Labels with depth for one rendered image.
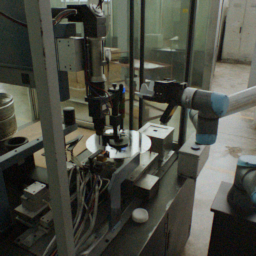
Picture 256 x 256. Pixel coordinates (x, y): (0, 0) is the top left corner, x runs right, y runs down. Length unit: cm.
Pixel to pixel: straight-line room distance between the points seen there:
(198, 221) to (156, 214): 117
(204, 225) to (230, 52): 776
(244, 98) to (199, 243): 136
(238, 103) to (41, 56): 78
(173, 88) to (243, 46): 858
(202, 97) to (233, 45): 865
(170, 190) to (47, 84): 96
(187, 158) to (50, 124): 95
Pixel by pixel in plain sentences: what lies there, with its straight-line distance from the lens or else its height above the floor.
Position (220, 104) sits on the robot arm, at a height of 129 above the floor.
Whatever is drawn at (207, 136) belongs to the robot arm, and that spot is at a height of 116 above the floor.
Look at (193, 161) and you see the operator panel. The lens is 146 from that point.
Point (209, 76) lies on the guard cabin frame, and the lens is 159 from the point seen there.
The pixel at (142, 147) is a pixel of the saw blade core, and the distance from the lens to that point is 135.
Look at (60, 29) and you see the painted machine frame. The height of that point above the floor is 150.
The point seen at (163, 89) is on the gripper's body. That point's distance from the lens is 104.
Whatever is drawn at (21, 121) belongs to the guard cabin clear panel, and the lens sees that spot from 234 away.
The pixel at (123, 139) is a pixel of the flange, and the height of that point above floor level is 96.
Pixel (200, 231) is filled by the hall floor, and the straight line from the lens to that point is 233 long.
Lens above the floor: 157
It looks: 23 degrees down
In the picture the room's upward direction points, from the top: straight up
